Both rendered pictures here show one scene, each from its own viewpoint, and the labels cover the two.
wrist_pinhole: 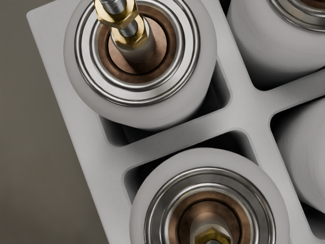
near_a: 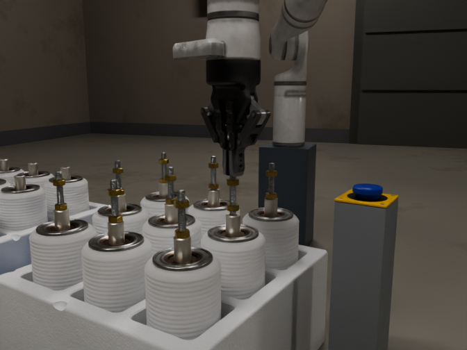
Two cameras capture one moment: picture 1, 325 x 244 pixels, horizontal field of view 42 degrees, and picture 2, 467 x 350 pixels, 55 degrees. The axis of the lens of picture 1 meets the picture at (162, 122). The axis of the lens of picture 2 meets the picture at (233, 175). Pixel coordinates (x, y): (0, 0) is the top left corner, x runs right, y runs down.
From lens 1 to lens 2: 0.59 m
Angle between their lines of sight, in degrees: 84
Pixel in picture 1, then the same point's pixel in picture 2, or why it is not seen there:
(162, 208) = (236, 239)
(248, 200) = (214, 230)
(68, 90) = (223, 327)
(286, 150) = not seen: hidden behind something
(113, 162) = (242, 303)
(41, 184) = not seen: outside the picture
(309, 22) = (140, 237)
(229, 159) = (204, 239)
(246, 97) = not seen: hidden behind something
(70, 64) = (208, 269)
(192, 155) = (212, 244)
